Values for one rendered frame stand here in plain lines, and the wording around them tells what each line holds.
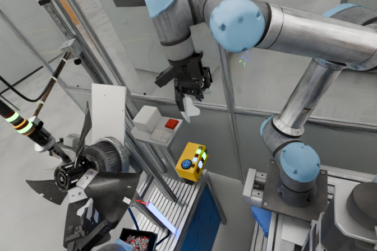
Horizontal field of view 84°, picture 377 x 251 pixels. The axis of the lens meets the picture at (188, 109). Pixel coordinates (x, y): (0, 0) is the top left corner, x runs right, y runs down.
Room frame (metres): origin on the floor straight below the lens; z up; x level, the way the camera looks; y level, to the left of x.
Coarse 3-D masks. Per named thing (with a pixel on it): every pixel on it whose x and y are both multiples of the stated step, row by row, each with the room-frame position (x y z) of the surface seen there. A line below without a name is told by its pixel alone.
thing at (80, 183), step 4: (88, 172) 0.65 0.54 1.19; (96, 172) 0.63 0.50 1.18; (84, 176) 0.63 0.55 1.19; (88, 176) 0.62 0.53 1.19; (92, 176) 0.62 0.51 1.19; (80, 180) 0.61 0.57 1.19; (84, 180) 0.61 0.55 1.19; (88, 180) 0.60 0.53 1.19; (76, 184) 0.60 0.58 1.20; (80, 184) 0.59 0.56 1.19; (84, 184) 0.59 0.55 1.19; (84, 188) 0.57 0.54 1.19
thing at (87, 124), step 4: (88, 108) 0.76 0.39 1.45; (88, 112) 0.73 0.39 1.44; (88, 116) 0.71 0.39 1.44; (84, 120) 0.75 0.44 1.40; (88, 120) 0.69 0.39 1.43; (84, 124) 0.72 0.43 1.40; (88, 124) 0.67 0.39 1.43; (84, 128) 0.69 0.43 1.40; (88, 128) 0.66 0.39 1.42; (84, 132) 0.67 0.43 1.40; (88, 132) 0.65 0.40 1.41; (80, 136) 0.71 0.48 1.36; (84, 136) 0.65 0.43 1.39; (80, 140) 0.68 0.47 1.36; (80, 144) 0.66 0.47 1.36; (80, 148) 0.72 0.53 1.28; (76, 152) 0.68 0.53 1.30; (76, 156) 0.66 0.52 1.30
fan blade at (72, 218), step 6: (72, 204) 0.57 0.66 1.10; (78, 204) 0.57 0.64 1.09; (84, 204) 0.57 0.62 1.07; (72, 210) 0.55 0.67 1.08; (66, 216) 0.54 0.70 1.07; (72, 216) 0.54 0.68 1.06; (78, 216) 0.53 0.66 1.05; (66, 222) 0.53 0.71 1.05; (72, 222) 0.52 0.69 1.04; (78, 222) 0.51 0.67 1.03; (66, 228) 0.51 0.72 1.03; (108, 234) 0.46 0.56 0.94; (102, 240) 0.44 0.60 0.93; (108, 240) 0.43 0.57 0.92; (66, 246) 0.46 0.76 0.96; (96, 246) 0.43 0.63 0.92
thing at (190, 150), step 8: (192, 144) 0.68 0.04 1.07; (184, 152) 0.65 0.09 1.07; (192, 152) 0.63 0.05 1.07; (200, 152) 0.62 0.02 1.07; (184, 160) 0.61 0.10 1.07; (200, 160) 0.59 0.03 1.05; (176, 168) 0.58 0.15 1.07; (184, 168) 0.56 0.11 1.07; (192, 168) 0.55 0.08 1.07; (200, 168) 0.57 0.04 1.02; (184, 176) 0.57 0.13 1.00; (192, 176) 0.53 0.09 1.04
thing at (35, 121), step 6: (36, 120) 0.65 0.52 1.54; (36, 126) 0.64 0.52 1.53; (42, 126) 0.65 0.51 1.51; (42, 132) 0.63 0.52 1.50; (48, 132) 0.65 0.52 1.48; (48, 138) 0.63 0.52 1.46; (54, 138) 0.63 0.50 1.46; (36, 144) 0.62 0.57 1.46; (48, 144) 0.60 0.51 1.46; (36, 150) 0.59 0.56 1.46; (42, 150) 0.58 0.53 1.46
